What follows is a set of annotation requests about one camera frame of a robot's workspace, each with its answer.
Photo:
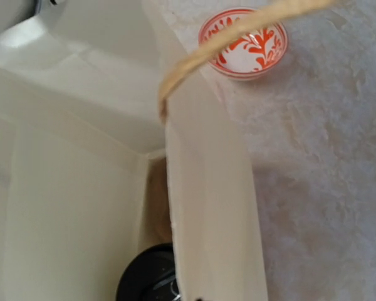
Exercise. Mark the red white patterned bowl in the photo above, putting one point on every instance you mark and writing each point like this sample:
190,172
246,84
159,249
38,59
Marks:
253,54

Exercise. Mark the beige paper bag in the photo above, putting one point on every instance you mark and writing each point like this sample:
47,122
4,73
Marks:
78,129

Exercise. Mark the brown cardboard cup carrier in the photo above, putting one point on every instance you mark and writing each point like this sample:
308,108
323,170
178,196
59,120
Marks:
157,199

